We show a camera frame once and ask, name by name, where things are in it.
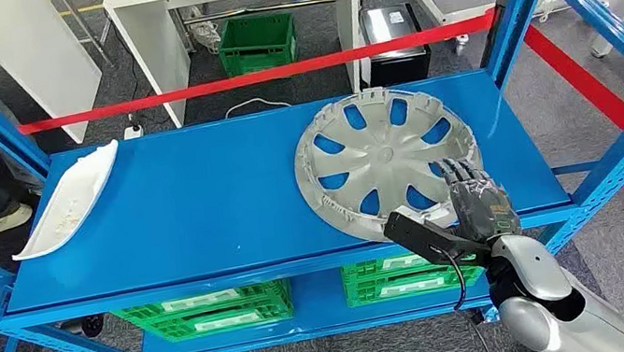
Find dark stanchion post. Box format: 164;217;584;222
484;0;523;68

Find black box with silver lid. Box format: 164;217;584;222
351;0;435;91

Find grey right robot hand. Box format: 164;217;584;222
432;147;525;251

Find silver wheel hubcap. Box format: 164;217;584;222
282;73;493;256

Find white plastic trim part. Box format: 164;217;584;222
0;137;136;263

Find white cable bundle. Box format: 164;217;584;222
188;4;224;56

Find metal stand legs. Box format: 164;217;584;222
47;0;117;76

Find white floor cable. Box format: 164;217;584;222
222;92;293;120

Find black camera cable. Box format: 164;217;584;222
426;237;498;352

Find white desk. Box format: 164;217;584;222
102;0;380;137
0;0;113;156

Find white power strip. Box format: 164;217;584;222
121;122;145;141

